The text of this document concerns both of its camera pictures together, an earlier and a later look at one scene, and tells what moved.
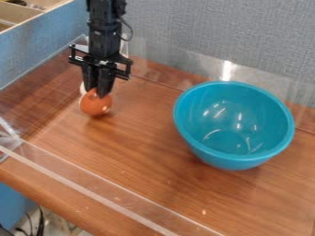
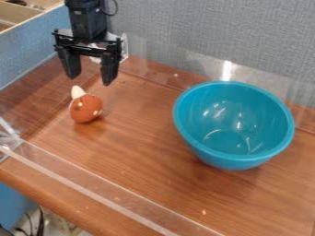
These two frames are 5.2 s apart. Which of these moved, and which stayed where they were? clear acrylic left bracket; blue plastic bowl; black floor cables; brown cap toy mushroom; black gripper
Moved: black gripper; brown cap toy mushroom
Stayed: clear acrylic left bracket; black floor cables; blue plastic bowl
